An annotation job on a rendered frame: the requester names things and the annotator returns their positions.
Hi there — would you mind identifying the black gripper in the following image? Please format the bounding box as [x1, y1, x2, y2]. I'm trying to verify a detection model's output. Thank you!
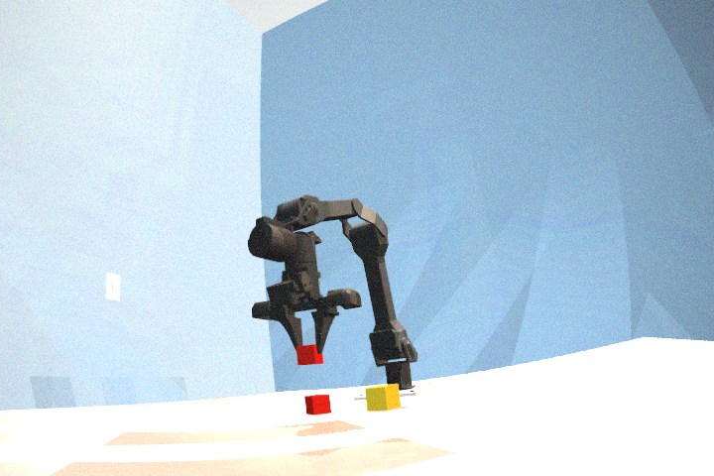
[252, 262, 362, 354]

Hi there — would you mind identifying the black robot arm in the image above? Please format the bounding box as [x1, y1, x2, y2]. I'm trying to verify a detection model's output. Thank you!
[248, 195, 417, 391]

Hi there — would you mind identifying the red cube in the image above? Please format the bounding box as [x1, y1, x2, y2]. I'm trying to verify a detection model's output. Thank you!
[297, 344, 324, 365]
[304, 394, 331, 415]

